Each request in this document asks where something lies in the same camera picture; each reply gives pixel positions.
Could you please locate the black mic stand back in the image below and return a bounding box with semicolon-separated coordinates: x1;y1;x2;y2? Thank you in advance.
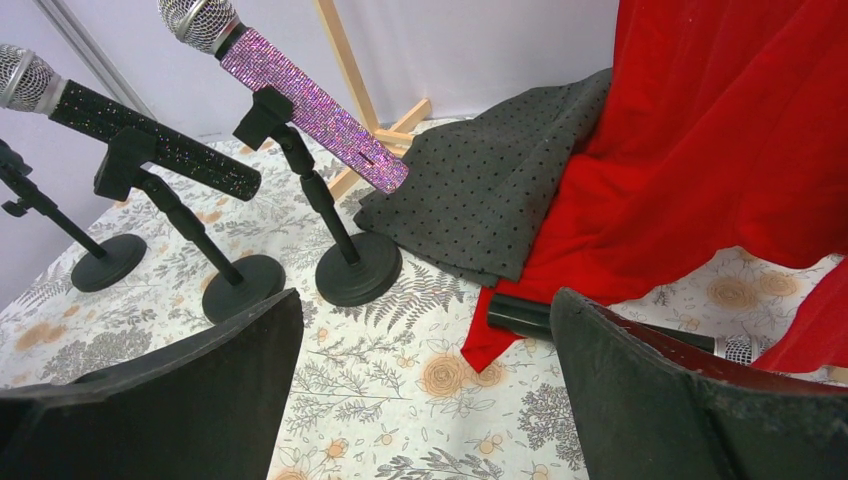
233;86;403;307

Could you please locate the silver head black microphone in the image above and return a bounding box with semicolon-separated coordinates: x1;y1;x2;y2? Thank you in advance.
1;44;262;201

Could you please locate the plain black microphone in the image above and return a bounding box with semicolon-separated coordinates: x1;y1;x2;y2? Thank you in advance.
486;294;775;365

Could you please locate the black mic stand front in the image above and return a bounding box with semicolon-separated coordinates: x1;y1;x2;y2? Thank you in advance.
1;142;147;293

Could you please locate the black mic stand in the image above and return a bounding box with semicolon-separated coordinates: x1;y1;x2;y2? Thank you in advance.
1;142;147;293
93;127;287;326
233;86;403;307

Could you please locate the purple glitter microphone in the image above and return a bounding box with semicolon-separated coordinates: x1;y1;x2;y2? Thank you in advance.
158;1;408;193

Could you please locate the grey dotted cloth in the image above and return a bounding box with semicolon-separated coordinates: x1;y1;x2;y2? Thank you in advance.
354;69;612;287

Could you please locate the red t-shirt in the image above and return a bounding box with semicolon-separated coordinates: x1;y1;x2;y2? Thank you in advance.
460;0;848;376

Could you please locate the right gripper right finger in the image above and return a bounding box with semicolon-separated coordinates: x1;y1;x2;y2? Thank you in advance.
550;288;847;479

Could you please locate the wooden clothes rack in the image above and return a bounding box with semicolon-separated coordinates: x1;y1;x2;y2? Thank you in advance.
311;0;433;201

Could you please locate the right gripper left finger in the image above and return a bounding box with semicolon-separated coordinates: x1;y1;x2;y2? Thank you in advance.
1;289;304;479

